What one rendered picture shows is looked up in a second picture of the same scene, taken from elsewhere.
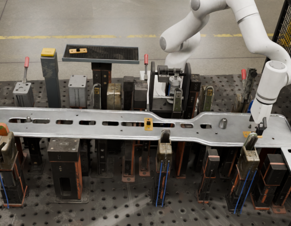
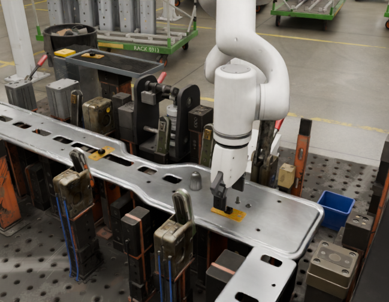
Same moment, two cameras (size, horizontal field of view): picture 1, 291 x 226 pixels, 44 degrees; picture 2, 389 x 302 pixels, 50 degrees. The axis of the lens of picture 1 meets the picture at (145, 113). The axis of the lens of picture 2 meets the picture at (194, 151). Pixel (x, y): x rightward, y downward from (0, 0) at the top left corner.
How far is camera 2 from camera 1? 111 cm
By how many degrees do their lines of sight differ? 31
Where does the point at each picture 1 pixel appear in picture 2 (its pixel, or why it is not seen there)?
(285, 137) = (283, 237)
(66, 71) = not seen: hidden behind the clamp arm
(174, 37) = (212, 58)
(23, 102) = (14, 100)
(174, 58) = not seen: hidden behind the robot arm
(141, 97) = (126, 123)
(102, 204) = (20, 245)
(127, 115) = (91, 138)
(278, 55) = (264, 62)
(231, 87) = (347, 180)
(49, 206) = not seen: outside the picture
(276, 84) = (225, 102)
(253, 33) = (222, 14)
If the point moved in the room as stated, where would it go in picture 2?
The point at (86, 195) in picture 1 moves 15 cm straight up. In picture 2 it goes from (16, 228) to (6, 192)
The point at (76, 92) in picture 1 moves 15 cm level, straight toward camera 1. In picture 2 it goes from (53, 96) to (22, 112)
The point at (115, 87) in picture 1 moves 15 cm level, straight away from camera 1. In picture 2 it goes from (98, 101) to (126, 87)
